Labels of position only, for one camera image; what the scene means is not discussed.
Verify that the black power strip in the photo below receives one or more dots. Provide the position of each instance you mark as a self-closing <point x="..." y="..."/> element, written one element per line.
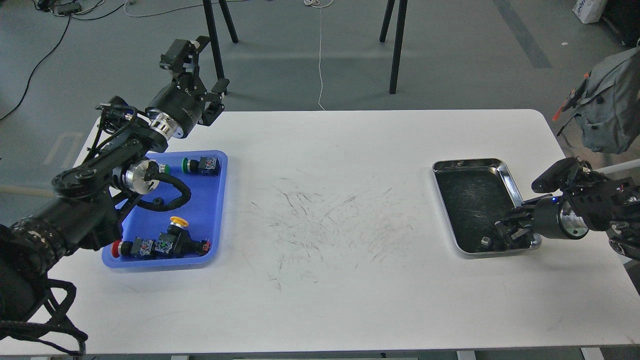
<point x="67" y="9"/>

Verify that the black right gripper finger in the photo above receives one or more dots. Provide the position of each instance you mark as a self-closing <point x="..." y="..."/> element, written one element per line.
<point x="516" y="219"/>
<point x="509" y="240"/>

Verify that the black table leg left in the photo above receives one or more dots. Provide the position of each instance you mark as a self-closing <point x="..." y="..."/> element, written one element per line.
<point x="213" y="34"/>

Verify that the orange white push button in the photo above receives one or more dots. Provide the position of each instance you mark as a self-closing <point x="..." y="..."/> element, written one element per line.
<point x="160" y="168"/>

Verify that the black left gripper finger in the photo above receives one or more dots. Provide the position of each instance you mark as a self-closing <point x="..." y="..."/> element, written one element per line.
<point x="214" y="98"/>
<point x="182" y="61"/>

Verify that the yellow push button switch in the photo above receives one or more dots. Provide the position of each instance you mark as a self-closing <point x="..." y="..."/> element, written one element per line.
<point x="177" y="242"/>

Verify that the black table leg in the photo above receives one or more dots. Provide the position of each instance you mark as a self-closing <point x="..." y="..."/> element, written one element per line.
<point x="402" y="10"/>
<point x="213" y="34"/>

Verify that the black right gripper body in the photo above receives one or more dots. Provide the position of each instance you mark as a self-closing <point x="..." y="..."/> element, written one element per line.
<point x="552" y="217"/>

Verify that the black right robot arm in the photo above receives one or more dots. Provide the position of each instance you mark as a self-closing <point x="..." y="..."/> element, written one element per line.
<point x="574" y="199"/>

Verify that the black table leg right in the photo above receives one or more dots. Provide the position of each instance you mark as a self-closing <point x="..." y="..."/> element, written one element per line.
<point x="402" y="10"/>

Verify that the red push button switch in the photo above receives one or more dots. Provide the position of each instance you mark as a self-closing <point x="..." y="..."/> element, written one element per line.
<point x="139" y="248"/>

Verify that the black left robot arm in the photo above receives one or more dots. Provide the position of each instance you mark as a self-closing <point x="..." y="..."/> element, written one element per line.
<point x="93" y="199"/>

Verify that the grey backpack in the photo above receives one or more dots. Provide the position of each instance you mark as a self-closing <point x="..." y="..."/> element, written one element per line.
<point x="605" y="105"/>

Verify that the green push button switch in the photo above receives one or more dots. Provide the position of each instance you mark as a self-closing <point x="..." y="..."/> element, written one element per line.
<point x="205" y="166"/>

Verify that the white bag corner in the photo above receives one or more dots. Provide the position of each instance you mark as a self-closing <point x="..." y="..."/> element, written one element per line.
<point x="589" y="11"/>

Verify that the silver metal tray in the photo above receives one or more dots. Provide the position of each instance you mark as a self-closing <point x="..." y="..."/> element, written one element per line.
<point x="476" y="193"/>

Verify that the blue plastic tray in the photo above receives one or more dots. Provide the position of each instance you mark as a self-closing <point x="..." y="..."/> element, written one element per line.
<point x="203" y="212"/>

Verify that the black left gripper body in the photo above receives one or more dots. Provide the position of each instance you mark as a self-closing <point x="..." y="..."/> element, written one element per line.
<point x="177" y="109"/>

